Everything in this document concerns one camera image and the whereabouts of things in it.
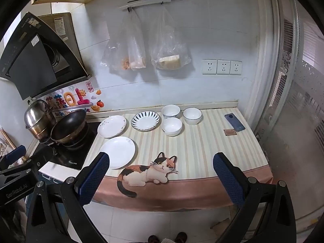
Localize striped tablecloth with cat print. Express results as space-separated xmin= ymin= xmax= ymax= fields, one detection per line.
xmin=91 ymin=106 xmax=274 ymax=212

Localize window with frosted glass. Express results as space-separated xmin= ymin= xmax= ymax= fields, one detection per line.
xmin=249 ymin=0 xmax=324 ymax=231

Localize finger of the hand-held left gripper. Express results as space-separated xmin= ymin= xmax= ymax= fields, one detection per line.
xmin=0 ymin=145 xmax=27 ymax=169
xmin=24 ymin=145 xmax=57 ymax=176

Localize clear plastic bag with block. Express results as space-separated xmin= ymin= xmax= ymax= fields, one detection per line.
xmin=148 ymin=5 xmax=191 ymax=71

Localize white plate with sprig print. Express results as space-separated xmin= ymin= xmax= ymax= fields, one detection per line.
xmin=99 ymin=136 xmax=136 ymax=169
xmin=97 ymin=115 xmax=127 ymax=139

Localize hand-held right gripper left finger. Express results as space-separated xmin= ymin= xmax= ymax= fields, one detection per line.
xmin=25 ymin=152 xmax=110 ymax=243

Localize white bowl with black rim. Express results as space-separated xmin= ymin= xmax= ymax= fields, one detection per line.
xmin=183 ymin=107 xmax=203 ymax=126

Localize white wall socket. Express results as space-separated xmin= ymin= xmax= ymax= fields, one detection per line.
xmin=202 ymin=59 xmax=217 ymax=75
xmin=217 ymin=60 xmax=231 ymax=75
xmin=230 ymin=60 xmax=243 ymax=75

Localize dark wok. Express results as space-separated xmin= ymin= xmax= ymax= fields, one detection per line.
xmin=50 ymin=109 xmax=89 ymax=148

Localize white bowl with floral print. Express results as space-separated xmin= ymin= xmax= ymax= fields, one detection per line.
xmin=161 ymin=104 xmax=181 ymax=119

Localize black range hood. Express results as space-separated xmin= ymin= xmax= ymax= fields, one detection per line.
xmin=0 ymin=11 xmax=92 ymax=101

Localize colourful wall stickers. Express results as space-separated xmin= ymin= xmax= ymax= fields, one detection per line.
xmin=44 ymin=81 xmax=105 ymax=118

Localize stainless steel pot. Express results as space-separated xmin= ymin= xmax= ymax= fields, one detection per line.
xmin=24 ymin=99 xmax=56 ymax=142

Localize black induction cooktop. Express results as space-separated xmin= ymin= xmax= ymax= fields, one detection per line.
xmin=38 ymin=121 xmax=99 ymax=171

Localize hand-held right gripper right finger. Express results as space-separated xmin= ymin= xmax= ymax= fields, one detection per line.
xmin=213 ymin=152 xmax=296 ymax=243

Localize plain white bowl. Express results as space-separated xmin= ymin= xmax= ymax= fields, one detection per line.
xmin=161 ymin=117 xmax=183 ymax=136

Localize blue smartphone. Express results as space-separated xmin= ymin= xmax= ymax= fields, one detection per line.
xmin=224 ymin=113 xmax=246 ymax=132

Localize blue leaf pattern plate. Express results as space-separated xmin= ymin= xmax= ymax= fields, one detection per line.
xmin=131 ymin=111 xmax=161 ymax=132

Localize white wall hook rail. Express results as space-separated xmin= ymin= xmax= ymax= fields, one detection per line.
xmin=119 ymin=0 xmax=173 ymax=12

